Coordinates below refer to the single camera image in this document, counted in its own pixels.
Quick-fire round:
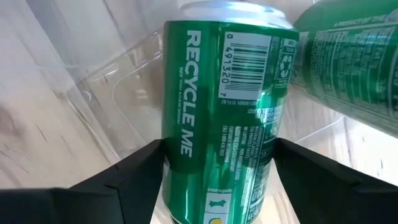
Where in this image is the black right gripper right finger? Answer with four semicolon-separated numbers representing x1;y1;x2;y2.
274;138;398;224

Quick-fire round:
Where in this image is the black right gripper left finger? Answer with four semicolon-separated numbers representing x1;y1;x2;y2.
0;139;166;224

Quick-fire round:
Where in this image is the green soda can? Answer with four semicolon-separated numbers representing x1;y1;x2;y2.
160;0;300;224
290;0;398;139

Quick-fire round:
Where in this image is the clear plastic bin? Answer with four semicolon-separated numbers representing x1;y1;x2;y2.
0;0;398;224

